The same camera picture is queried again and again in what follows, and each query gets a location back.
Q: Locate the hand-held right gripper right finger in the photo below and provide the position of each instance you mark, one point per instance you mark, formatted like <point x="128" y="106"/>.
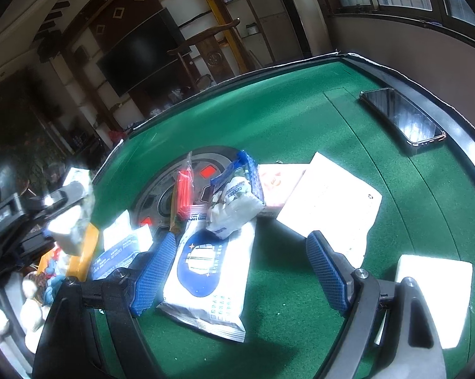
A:
<point x="326" y="272"/>

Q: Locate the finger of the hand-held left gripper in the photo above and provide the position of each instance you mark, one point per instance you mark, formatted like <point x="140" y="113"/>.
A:
<point x="59" y="197"/>
<point x="36" y="243"/>

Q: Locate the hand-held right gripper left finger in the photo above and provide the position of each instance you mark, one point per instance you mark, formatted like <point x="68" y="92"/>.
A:
<point x="154" y="272"/>

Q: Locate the small white tissue pack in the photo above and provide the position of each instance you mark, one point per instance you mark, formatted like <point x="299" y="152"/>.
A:
<point x="69" y="221"/>

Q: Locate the white wet wipes pack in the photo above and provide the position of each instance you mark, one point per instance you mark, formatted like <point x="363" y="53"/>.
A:
<point x="209" y="272"/>

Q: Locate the white foam sponge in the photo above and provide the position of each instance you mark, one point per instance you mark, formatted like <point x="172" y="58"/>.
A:
<point x="439" y="296"/>

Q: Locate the blue white packet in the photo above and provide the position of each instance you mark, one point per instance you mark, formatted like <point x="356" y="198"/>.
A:
<point x="119" y="254"/>

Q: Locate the small white packet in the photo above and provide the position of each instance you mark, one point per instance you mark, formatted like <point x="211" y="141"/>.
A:
<point x="117" y="229"/>

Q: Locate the white paper packet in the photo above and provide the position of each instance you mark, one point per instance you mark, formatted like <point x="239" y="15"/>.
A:
<point x="332" y="205"/>

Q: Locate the round table centre panel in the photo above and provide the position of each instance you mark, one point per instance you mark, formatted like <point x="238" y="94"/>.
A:
<point x="162" y="197"/>

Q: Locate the red plastic bag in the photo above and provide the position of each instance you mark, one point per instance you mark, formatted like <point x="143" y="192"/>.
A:
<point x="116" y="137"/>

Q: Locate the clear packet of red sticks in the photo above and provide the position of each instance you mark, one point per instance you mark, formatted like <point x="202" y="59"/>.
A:
<point x="184" y="193"/>

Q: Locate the pink tissue pack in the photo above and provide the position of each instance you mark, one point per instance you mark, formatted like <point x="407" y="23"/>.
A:
<point x="279" y="183"/>

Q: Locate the cotton bag with blue header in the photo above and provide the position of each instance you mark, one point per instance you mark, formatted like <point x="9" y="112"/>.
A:
<point x="233" y="205"/>

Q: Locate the black flat television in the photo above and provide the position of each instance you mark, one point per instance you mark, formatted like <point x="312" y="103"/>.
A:
<point x="142" y="59"/>

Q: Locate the black smartphone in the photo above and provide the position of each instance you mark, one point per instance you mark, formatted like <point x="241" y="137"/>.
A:
<point x="403" y="118"/>

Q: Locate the carved wooden chair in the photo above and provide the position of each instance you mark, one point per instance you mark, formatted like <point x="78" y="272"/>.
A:
<point x="211" y="53"/>

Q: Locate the large floral wall painting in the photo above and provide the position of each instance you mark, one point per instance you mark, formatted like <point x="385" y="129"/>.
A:
<point x="16" y="126"/>

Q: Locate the black wall speaker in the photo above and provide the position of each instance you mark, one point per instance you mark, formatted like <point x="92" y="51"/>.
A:
<point x="51" y="47"/>

